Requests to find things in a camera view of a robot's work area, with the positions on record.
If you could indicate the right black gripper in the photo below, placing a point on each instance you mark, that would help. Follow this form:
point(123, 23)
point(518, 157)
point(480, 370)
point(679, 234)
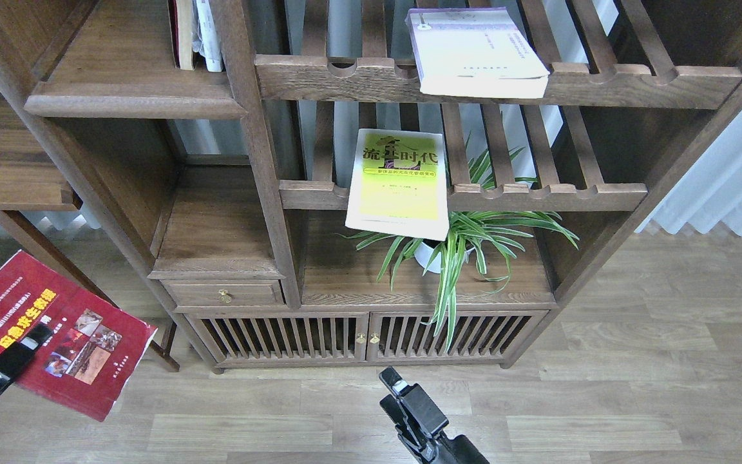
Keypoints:
point(420, 424)

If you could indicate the red paperback book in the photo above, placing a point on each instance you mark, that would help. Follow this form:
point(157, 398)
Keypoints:
point(94, 348)

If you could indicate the white purple book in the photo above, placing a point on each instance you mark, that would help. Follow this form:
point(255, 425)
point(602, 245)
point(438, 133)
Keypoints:
point(474, 52)

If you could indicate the brass drawer knob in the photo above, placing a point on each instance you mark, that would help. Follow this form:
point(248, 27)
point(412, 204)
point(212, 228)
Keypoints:
point(225, 297)

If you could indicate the spider plant leaves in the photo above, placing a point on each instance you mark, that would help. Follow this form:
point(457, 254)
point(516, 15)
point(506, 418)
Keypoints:
point(470, 231)

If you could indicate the yellow green book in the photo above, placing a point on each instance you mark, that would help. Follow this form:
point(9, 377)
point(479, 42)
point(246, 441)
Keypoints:
point(399, 184)

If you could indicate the brass cabinet door knobs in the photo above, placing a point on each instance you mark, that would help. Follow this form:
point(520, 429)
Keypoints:
point(363, 338)

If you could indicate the dark wooden bookshelf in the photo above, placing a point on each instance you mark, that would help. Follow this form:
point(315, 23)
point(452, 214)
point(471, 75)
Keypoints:
point(229, 180)

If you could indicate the white plant pot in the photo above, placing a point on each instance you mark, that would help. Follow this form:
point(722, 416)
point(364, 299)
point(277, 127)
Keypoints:
point(429, 255)

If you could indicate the upright tan book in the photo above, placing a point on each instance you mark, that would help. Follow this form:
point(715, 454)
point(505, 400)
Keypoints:
point(182, 20)

